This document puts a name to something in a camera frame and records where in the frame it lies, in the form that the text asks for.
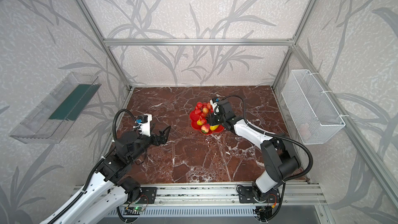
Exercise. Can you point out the aluminium mounting rail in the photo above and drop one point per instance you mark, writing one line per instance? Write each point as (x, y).
(297, 192)

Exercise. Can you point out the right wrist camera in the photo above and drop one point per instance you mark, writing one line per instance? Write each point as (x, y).
(214, 105)

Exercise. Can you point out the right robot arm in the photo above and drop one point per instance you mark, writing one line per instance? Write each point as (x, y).
(278, 151)

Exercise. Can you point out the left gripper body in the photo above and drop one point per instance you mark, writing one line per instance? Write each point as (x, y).
(156, 138)

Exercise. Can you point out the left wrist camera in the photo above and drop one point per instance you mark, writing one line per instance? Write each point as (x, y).
(143, 124)

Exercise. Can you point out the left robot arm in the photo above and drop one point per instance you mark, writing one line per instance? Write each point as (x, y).
(107, 186)

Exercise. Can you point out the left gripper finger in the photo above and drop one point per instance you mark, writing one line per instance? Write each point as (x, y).
(166, 133)
(158, 139)

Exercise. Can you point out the white wire mesh basket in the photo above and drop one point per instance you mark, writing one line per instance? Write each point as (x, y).
(314, 115)

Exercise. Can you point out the clear plastic wall tray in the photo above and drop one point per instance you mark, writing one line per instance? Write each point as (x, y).
(49, 122)

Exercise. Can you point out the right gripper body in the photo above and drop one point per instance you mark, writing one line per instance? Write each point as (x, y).
(218, 117)

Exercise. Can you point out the red flower-shaped fruit bowl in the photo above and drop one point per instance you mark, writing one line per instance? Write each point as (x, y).
(193, 124)

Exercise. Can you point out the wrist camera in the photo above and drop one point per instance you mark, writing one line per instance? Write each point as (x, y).
(143, 124)
(214, 105)

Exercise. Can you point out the green yellow fake cucumber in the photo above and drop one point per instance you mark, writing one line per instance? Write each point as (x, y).
(214, 127)

